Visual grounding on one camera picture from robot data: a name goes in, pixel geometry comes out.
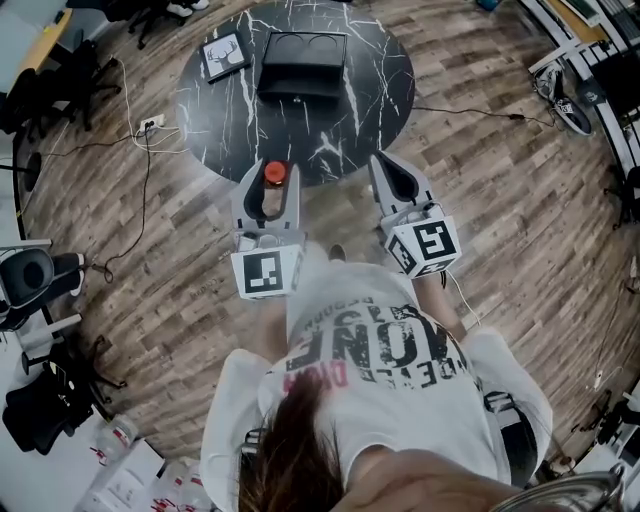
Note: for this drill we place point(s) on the grey padded chair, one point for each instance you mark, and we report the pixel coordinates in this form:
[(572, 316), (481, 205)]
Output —
[(30, 280)]

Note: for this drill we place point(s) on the grey sneaker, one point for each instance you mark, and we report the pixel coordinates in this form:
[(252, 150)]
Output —
[(567, 107)]

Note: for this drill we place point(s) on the clear plastic bottle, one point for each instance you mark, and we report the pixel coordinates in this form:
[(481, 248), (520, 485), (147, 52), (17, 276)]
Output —
[(116, 440)]

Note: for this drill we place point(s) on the deer picture frame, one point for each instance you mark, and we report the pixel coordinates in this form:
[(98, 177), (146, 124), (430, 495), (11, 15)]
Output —
[(225, 56)]

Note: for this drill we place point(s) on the person's left forearm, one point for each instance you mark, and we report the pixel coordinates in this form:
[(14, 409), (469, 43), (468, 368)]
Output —
[(274, 327)]

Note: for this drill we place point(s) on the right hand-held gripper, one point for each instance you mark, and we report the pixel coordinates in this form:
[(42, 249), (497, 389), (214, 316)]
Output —
[(425, 242)]

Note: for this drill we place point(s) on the white power strip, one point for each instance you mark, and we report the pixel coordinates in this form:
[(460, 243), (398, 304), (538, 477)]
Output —
[(152, 121)]

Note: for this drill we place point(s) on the white cardboard box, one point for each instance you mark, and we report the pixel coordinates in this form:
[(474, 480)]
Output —
[(125, 480)]

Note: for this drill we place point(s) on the person's right forearm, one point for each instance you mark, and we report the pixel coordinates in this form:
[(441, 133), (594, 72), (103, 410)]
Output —
[(442, 305)]

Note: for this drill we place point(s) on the white printed t-shirt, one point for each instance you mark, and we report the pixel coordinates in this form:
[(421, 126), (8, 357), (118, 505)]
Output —
[(380, 390)]

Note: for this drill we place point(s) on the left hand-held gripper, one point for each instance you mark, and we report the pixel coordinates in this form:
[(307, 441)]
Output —
[(262, 270)]

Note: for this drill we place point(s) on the black box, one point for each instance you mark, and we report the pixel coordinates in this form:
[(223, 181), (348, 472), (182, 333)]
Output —
[(302, 65)]

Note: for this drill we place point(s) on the black office chair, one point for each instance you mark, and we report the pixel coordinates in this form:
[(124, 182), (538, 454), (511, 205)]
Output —
[(75, 85)]

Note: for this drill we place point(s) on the yellow-edged desk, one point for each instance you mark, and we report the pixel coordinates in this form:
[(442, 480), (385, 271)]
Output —
[(30, 45)]

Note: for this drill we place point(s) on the person's shoe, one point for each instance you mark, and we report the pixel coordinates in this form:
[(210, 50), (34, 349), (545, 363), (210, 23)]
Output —
[(337, 252)]

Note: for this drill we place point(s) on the metal head mount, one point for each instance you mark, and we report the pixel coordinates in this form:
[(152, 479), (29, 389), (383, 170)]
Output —
[(575, 492)]

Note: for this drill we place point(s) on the small red-capped bottle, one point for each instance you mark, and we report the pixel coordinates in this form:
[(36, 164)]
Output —
[(274, 172)]

